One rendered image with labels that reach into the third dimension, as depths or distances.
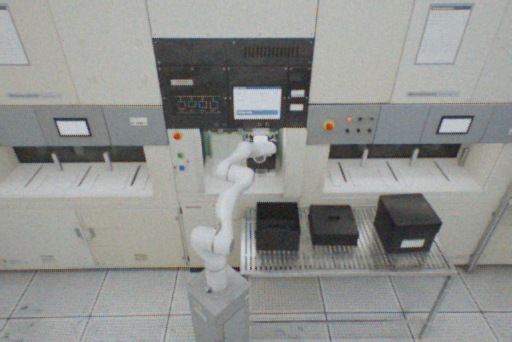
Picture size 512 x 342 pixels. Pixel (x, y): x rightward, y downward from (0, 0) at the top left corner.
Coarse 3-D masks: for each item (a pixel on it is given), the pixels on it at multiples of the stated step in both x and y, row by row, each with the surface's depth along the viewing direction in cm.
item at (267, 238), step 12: (264, 204) 242; (276, 204) 242; (288, 204) 242; (264, 216) 249; (276, 216) 248; (288, 216) 248; (264, 228) 244; (276, 228) 244; (288, 228) 244; (300, 228) 221; (264, 240) 224; (276, 240) 224; (288, 240) 223
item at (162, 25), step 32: (160, 0) 183; (192, 0) 183; (224, 0) 183; (256, 0) 184; (288, 0) 184; (160, 32) 192; (192, 32) 193; (224, 32) 193; (256, 32) 193; (288, 32) 193; (192, 96) 214
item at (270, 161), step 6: (258, 132) 259; (264, 132) 259; (246, 138) 270; (276, 138) 269; (276, 144) 264; (270, 156) 262; (246, 162) 268; (252, 162) 267; (258, 162) 267; (264, 162) 266; (270, 162) 266; (252, 168) 270; (258, 168) 270; (264, 168) 270; (270, 168) 270
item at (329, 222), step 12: (312, 204) 250; (324, 204) 250; (312, 216) 240; (324, 216) 240; (336, 216) 236; (348, 216) 240; (312, 228) 236; (324, 228) 231; (336, 228) 231; (348, 228) 231; (312, 240) 235; (324, 240) 230; (336, 240) 230; (348, 240) 230
